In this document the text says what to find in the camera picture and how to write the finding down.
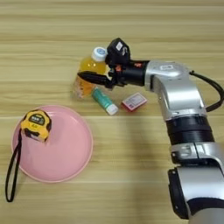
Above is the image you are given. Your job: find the small white red box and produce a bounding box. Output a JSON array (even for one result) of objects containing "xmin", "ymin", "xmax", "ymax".
[{"xmin": 121, "ymin": 91, "xmax": 148, "ymax": 113}]

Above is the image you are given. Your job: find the white green glue stick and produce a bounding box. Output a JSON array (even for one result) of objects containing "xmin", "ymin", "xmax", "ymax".
[{"xmin": 91, "ymin": 87, "xmax": 120, "ymax": 116}]

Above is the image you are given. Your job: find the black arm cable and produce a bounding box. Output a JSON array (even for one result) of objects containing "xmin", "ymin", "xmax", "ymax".
[{"xmin": 189, "ymin": 70, "xmax": 224, "ymax": 114}]

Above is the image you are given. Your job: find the orange juice bottle white cap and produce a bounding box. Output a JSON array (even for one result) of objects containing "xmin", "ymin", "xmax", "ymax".
[{"xmin": 72, "ymin": 46, "xmax": 109, "ymax": 100}]

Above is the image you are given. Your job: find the pink round plate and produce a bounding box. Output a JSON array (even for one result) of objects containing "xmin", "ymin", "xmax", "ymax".
[{"xmin": 10, "ymin": 104, "xmax": 95, "ymax": 184}]

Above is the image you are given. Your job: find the yellow tape measure black strap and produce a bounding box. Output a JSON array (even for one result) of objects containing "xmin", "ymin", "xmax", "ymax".
[{"xmin": 4, "ymin": 108, "xmax": 53, "ymax": 203}]

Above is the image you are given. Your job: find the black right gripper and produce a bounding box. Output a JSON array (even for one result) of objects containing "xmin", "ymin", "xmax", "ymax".
[{"xmin": 77, "ymin": 59, "xmax": 151, "ymax": 89}]

